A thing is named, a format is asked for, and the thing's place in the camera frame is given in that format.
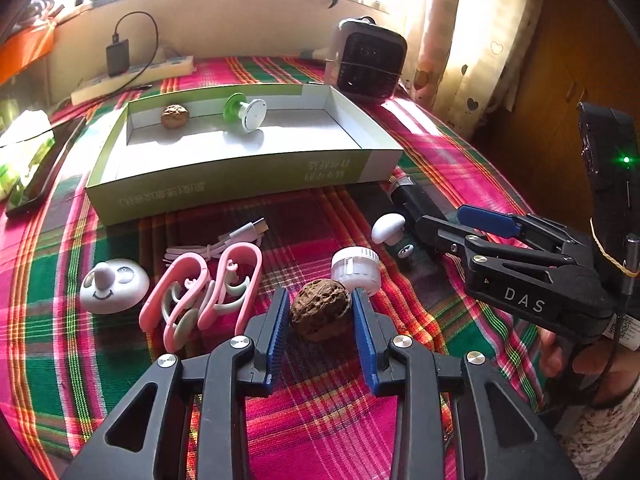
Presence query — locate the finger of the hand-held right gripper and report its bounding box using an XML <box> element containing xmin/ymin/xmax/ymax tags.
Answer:
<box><xmin>416</xmin><ymin>214</ymin><xmax>571</xmax><ymax>271</ymax></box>
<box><xmin>456</xmin><ymin>205</ymin><xmax>587</xmax><ymax>252</ymax></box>

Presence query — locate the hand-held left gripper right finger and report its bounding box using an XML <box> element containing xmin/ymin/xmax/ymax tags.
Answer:
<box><xmin>350</xmin><ymin>287</ymin><xmax>583</xmax><ymax>480</ymax></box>

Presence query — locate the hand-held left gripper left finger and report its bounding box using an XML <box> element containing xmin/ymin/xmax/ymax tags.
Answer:
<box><xmin>60</xmin><ymin>287</ymin><xmax>291</xmax><ymax>480</ymax></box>

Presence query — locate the black handheld device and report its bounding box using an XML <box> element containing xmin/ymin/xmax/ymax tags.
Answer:
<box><xmin>389</xmin><ymin>176</ymin><xmax>453</xmax><ymax>253</ymax></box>

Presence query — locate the brown walnut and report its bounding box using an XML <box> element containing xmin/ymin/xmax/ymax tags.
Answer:
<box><xmin>289</xmin><ymin>280</ymin><xmax>349</xmax><ymax>343</ymax></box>
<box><xmin>160</xmin><ymin>104</ymin><xmax>191</xmax><ymax>129</ymax></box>

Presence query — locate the pink and green clip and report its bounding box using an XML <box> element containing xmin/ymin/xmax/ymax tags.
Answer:
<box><xmin>197</xmin><ymin>241</ymin><xmax>264</xmax><ymax>331</ymax></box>
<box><xmin>139</xmin><ymin>252</ymin><xmax>211</xmax><ymax>353</ymax></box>

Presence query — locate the white smiley round hook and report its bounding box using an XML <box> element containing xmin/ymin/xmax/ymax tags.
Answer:
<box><xmin>80</xmin><ymin>258</ymin><xmax>151</xmax><ymax>314</ymax></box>

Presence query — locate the green and white cardboard box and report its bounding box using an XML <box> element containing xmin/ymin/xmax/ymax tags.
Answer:
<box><xmin>85</xmin><ymin>84</ymin><xmax>405</xmax><ymax>226</ymax></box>

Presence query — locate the person's right forearm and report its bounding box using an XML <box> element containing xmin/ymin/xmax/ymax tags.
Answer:
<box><xmin>562</xmin><ymin>390</ymin><xmax>640</xmax><ymax>480</ymax></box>

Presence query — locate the person's right hand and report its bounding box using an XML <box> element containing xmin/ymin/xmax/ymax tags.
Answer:
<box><xmin>541</xmin><ymin>327</ymin><xmax>640</xmax><ymax>413</ymax></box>

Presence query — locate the small white round jar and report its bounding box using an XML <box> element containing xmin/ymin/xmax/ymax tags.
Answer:
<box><xmin>331</xmin><ymin>246</ymin><xmax>381</xmax><ymax>297</ymax></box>

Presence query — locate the plaid tablecloth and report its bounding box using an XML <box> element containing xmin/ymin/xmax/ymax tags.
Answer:
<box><xmin>0</xmin><ymin>55</ymin><xmax>551</xmax><ymax>480</ymax></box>

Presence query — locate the wooden cabinet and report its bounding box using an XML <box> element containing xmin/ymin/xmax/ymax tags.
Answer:
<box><xmin>472</xmin><ymin>0</ymin><xmax>608</xmax><ymax>231</ymax></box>

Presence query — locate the heart print curtain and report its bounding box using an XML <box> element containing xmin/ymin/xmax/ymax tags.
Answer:
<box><xmin>400</xmin><ymin>0</ymin><xmax>548</xmax><ymax>138</ymax></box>

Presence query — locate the small grey space heater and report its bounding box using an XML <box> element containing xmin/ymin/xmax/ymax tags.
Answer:
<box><xmin>324</xmin><ymin>16</ymin><xmax>408</xmax><ymax>106</ymax></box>

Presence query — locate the green and white spool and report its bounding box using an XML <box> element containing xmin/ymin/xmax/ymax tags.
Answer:
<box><xmin>223</xmin><ymin>92</ymin><xmax>268</xmax><ymax>134</ymax></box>

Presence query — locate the black smartphone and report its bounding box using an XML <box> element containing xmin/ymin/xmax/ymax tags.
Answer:
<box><xmin>5</xmin><ymin>115</ymin><xmax>87</xmax><ymax>218</ymax></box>

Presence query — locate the white power strip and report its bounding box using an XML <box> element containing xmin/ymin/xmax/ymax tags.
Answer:
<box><xmin>70</xmin><ymin>54</ymin><xmax>195</xmax><ymax>107</ymax></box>

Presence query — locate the green and white tissue packet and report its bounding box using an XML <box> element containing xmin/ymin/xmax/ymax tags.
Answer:
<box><xmin>0</xmin><ymin>108</ymin><xmax>55</xmax><ymax>202</ymax></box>

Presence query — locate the orange box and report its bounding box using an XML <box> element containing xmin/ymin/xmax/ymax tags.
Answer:
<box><xmin>0</xmin><ymin>24</ymin><xmax>55</xmax><ymax>86</ymax></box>

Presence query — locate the white usb cable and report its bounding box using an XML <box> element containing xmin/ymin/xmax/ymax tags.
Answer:
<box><xmin>164</xmin><ymin>217</ymin><xmax>269</xmax><ymax>264</ymax></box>

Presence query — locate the black charger with cable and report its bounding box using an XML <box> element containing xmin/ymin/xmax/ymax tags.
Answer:
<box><xmin>105</xmin><ymin>11</ymin><xmax>161</xmax><ymax>93</ymax></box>

